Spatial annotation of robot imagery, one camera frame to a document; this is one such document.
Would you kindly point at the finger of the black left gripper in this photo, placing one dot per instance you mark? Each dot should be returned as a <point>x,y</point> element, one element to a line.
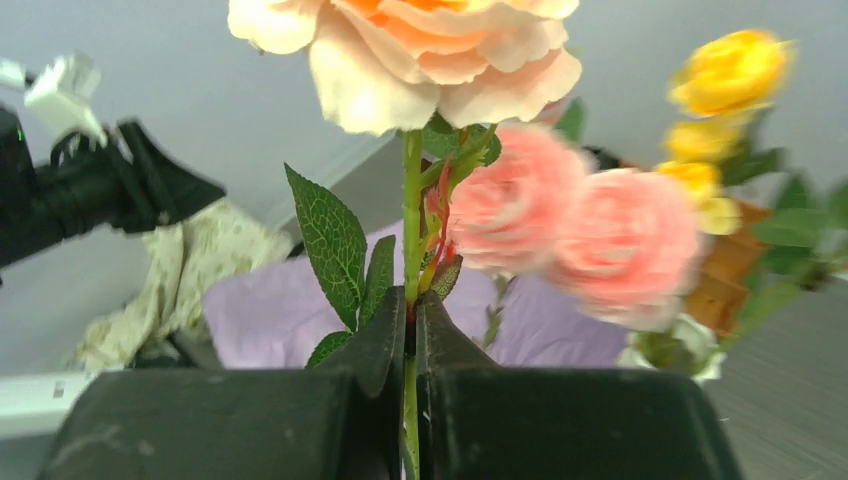
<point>162,192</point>

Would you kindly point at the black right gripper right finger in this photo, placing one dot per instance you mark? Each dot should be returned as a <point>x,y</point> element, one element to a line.
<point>479,420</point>

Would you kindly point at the orange compartment tray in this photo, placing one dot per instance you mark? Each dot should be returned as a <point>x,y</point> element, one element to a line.
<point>721,292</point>

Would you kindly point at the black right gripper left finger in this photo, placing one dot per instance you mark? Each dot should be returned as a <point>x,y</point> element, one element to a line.
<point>338,420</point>

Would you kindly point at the patterned cream cloth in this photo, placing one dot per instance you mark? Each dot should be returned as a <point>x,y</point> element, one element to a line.
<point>185,261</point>

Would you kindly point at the white ribbed ceramic vase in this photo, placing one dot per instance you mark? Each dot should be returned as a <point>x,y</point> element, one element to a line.
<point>686,347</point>

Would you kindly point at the peach rose stem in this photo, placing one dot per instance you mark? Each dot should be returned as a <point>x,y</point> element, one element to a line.
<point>462,83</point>

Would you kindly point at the large pink rose stem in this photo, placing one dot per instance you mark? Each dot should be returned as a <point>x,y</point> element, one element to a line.
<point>623,241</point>

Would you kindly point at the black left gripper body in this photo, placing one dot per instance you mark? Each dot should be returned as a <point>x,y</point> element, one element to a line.
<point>42,207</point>

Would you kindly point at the purple wrapping paper sheet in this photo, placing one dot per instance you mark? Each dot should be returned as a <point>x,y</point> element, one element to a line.
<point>276,315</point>

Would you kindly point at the yellow flower stem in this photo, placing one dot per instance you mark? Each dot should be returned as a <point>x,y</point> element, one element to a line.
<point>726,88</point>

